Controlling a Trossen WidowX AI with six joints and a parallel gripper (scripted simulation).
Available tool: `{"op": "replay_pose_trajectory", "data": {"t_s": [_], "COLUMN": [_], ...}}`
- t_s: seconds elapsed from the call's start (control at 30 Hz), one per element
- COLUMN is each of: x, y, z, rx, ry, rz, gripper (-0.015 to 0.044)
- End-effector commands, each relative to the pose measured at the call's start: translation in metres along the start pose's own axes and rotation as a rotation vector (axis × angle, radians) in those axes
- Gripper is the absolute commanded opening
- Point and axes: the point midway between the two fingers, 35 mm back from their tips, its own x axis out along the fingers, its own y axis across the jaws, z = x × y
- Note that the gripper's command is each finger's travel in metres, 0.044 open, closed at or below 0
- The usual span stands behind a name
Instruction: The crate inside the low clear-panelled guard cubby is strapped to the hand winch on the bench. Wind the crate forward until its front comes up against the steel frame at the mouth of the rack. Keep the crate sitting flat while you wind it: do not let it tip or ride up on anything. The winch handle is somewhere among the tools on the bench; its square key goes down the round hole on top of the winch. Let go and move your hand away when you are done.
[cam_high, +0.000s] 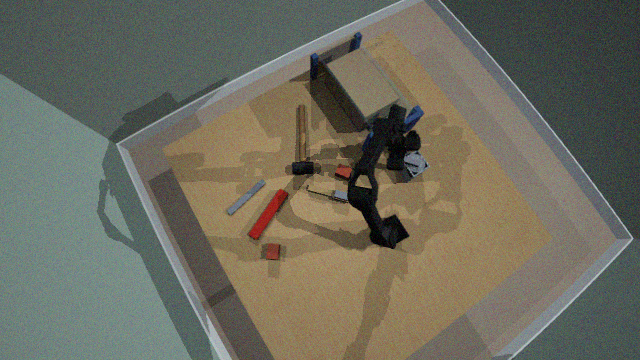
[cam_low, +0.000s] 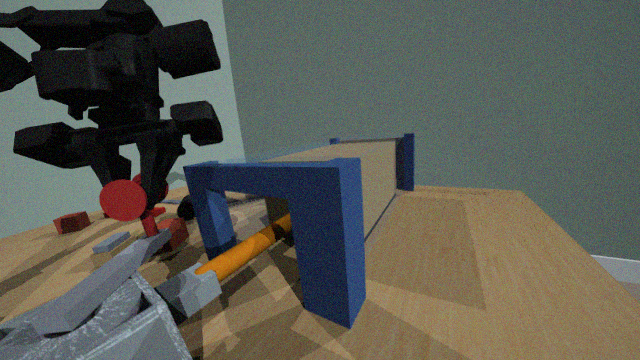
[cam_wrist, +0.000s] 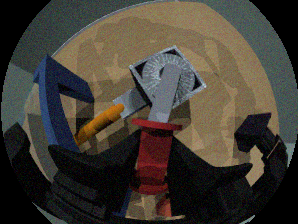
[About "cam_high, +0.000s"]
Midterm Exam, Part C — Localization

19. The dark blue rectangular frame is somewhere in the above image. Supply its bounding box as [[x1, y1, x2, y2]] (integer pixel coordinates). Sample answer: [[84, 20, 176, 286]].
[[404, 110, 424, 133]]

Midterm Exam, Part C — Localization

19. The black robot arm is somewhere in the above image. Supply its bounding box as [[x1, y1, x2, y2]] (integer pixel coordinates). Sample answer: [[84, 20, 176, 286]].
[[347, 104, 421, 249]]

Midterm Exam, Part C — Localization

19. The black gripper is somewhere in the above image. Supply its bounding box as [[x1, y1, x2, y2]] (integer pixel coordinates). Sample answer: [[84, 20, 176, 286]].
[[385, 123, 407, 170]]

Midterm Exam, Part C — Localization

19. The wooden-handled mallet with black head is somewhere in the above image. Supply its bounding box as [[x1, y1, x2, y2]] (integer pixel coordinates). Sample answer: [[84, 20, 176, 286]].
[[292, 104, 314, 174]]

